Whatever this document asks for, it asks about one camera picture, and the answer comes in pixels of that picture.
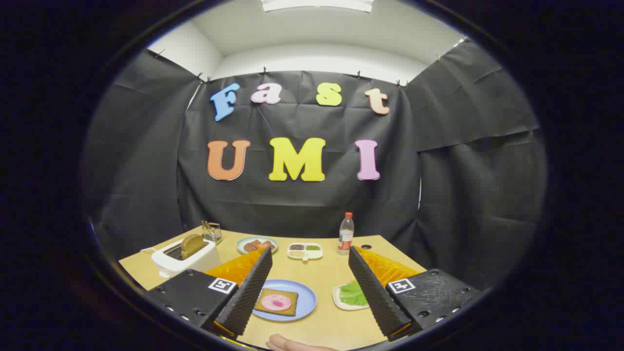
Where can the brown toast slice with ham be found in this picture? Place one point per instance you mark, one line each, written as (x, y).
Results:
(291, 312)

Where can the white divided tray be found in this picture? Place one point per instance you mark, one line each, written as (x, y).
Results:
(304, 255)

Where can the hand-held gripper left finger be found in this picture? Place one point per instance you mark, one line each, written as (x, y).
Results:
(248, 297)

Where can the clear bottle with red cap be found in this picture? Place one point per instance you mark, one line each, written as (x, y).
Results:
(345, 239)

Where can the pink ham slice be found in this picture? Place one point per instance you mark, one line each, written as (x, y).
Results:
(276, 302)

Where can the small white plate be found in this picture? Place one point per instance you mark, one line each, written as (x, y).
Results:
(347, 307)

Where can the pale green plate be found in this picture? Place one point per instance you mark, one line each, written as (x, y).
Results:
(241, 243)

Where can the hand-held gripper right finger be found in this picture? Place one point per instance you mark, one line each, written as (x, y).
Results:
(375, 297)

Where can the green lettuce leaf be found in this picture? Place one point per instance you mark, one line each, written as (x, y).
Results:
(353, 294)

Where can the ceiling light panel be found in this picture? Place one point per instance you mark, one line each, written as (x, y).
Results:
(317, 4)

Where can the brown meat patty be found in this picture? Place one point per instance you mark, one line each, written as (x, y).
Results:
(250, 245)
(268, 243)

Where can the blue plate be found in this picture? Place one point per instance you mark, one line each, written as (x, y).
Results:
(304, 292)

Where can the brown toast slice in toaster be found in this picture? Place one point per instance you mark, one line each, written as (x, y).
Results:
(193, 245)

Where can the white toaster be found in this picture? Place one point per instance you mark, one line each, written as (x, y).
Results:
(195, 264)

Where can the black backdrop cloth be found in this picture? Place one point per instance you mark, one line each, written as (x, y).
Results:
(302, 204)

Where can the brown wooden utensil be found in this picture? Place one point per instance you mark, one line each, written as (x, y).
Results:
(206, 225)

